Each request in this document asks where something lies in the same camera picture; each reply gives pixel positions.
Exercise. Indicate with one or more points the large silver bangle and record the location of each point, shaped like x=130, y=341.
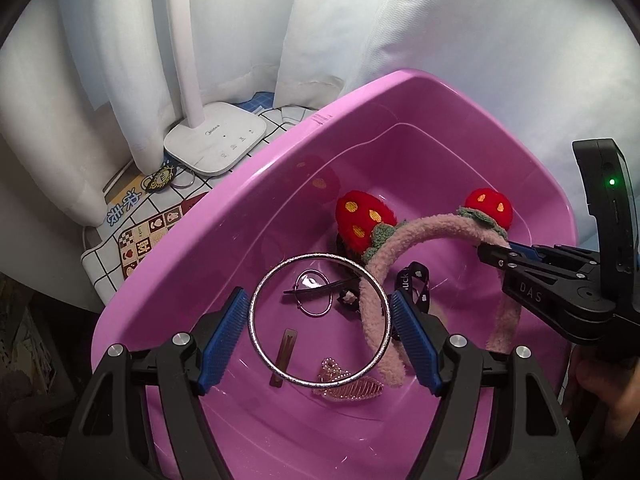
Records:
x=320, y=256

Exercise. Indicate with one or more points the colourful printed mat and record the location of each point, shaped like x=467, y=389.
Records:
x=150, y=230

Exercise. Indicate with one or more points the blue patterned cloth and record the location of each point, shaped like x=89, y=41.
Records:
x=252, y=101

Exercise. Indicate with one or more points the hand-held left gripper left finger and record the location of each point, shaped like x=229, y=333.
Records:
x=222, y=345

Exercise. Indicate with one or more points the small silver bangle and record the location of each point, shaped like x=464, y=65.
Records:
x=316, y=315

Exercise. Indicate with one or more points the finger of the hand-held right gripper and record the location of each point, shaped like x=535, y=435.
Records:
x=525, y=287
x=560, y=257

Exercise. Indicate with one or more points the pink plastic basin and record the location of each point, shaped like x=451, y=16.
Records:
x=425, y=170

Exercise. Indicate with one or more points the dark thin hair clip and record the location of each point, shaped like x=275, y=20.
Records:
x=320, y=287

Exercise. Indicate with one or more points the pink crown hair comb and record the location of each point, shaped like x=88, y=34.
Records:
x=357, y=390

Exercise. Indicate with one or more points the white desk lamp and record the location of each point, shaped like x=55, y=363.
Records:
x=220, y=140

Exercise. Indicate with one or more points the black checked white tablecloth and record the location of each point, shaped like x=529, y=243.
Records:
x=100, y=260

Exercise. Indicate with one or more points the white curtain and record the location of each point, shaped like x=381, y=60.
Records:
x=450, y=20

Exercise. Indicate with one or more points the brown hair clip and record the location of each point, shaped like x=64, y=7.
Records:
x=283, y=357

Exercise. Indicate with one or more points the pink fluffy strawberry headband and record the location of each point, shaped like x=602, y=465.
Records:
x=372, y=320

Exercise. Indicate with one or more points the person's right hand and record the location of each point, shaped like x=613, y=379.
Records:
x=600, y=390

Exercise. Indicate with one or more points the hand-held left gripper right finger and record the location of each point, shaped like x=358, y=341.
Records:
x=417, y=345

